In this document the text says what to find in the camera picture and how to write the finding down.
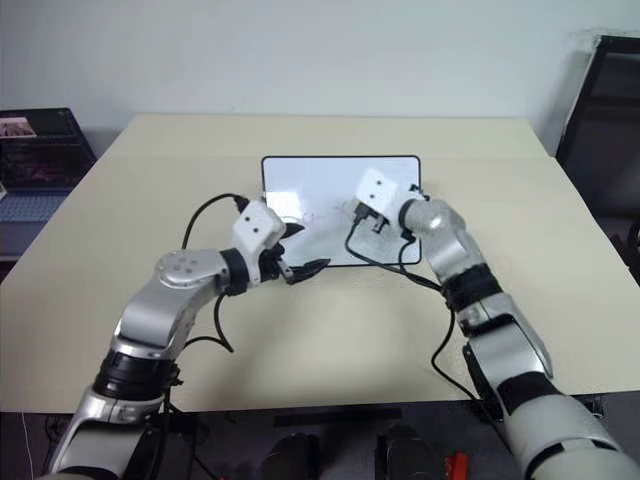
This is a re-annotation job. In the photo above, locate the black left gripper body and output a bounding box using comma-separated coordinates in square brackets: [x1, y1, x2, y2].
[258, 238, 297, 286]

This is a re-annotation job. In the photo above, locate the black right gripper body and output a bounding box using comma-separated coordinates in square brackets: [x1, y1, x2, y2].
[352, 203, 397, 236]

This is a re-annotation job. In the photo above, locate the black-framed whiteboard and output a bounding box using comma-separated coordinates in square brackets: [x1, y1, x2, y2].
[260, 154, 424, 268]

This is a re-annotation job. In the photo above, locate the black bar under table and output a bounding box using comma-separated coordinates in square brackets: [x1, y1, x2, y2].
[273, 407, 403, 428]

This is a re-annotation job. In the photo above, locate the dark rounded shape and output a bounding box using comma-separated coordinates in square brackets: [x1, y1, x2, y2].
[267, 433, 321, 480]
[375, 424, 442, 480]

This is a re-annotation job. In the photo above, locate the small red object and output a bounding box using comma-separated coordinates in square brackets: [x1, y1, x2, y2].
[445, 438, 470, 480]

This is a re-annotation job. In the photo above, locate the black office chair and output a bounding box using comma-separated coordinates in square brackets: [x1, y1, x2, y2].
[554, 34, 640, 221]

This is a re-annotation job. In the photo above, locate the open laptop computer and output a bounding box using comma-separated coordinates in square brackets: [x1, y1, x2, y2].
[0, 106, 97, 225]

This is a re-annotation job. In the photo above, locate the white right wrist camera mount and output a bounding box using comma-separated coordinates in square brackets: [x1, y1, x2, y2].
[353, 168, 406, 225]

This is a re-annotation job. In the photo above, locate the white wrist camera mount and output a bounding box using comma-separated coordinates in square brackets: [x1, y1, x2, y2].
[353, 168, 406, 225]
[231, 199, 288, 287]

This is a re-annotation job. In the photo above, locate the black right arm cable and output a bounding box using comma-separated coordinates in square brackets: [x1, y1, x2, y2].
[345, 213, 482, 402]

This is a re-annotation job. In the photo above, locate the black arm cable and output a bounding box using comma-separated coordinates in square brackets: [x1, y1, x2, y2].
[180, 193, 250, 354]
[345, 213, 482, 402]

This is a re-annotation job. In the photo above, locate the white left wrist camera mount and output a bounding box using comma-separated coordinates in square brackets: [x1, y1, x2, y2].
[231, 199, 288, 287]

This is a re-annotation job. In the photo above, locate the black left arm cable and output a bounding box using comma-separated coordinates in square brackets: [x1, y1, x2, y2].
[180, 193, 250, 354]

